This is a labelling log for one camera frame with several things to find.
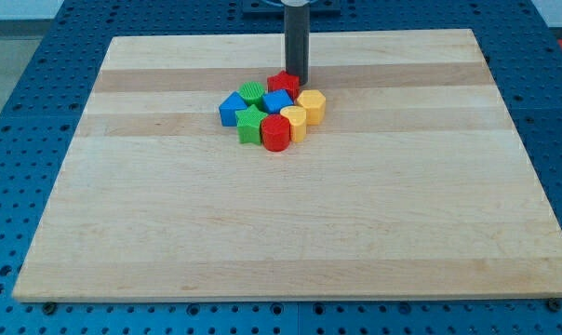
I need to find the green circle block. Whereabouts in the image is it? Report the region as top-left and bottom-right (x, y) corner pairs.
(238, 81), (265, 110)

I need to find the blue triangle block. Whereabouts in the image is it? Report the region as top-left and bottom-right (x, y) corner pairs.
(219, 92), (248, 127)

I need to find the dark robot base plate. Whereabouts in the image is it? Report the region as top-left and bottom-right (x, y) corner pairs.
(241, 0), (342, 19)

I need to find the blue cube block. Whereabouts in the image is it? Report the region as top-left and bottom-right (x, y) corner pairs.
(262, 89), (293, 114)

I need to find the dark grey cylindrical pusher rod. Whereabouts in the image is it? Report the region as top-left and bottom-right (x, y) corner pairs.
(283, 0), (309, 86)

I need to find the yellow heart block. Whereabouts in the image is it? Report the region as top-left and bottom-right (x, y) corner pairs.
(280, 106), (307, 143)

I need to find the yellow hexagon block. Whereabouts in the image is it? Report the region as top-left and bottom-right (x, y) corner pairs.
(296, 89), (327, 125)

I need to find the red cylinder block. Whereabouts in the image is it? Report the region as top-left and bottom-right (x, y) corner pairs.
(261, 114), (290, 152)

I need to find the red star block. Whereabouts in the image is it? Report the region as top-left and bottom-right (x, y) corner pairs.
(267, 71), (300, 101)

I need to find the wooden board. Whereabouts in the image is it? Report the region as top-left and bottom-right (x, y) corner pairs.
(13, 29), (562, 302)

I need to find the green star block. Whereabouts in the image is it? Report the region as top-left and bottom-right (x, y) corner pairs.
(235, 105), (268, 145)

